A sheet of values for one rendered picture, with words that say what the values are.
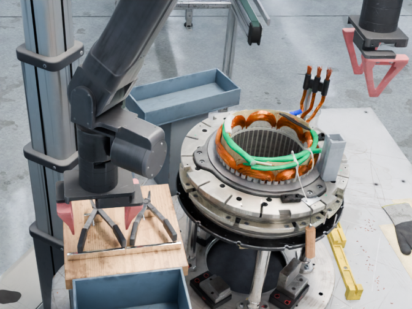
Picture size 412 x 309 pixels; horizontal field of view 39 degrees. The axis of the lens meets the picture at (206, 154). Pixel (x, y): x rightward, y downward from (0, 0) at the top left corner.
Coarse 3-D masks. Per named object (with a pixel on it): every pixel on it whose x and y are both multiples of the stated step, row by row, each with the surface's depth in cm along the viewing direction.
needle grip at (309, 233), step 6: (306, 228) 101; (312, 228) 101; (306, 234) 101; (312, 234) 101; (306, 240) 102; (312, 240) 101; (306, 246) 102; (312, 246) 102; (306, 252) 103; (312, 252) 102
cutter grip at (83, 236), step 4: (84, 228) 92; (84, 232) 91; (80, 236) 91; (84, 236) 91; (80, 240) 90; (84, 240) 91; (80, 244) 89; (84, 244) 91; (80, 248) 89; (80, 252) 90
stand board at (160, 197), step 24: (144, 192) 104; (168, 192) 105; (120, 216) 99; (168, 216) 100; (72, 240) 94; (96, 240) 94; (144, 240) 95; (168, 240) 96; (72, 264) 90; (96, 264) 90; (120, 264) 91; (144, 264) 91; (168, 264) 91; (72, 288) 89
